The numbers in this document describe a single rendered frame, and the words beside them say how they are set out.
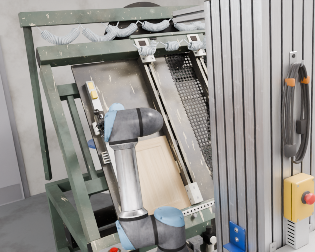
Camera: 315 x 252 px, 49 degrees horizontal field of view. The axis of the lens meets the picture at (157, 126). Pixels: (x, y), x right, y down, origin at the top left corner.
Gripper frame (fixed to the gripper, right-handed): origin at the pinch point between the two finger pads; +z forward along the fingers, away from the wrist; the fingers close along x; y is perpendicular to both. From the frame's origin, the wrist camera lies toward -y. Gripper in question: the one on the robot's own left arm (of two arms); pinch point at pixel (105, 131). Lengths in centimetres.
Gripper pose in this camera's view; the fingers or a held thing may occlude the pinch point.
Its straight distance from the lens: 206.0
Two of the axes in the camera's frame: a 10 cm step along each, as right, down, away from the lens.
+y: -7.0, 4.9, -5.1
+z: -3.6, 3.7, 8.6
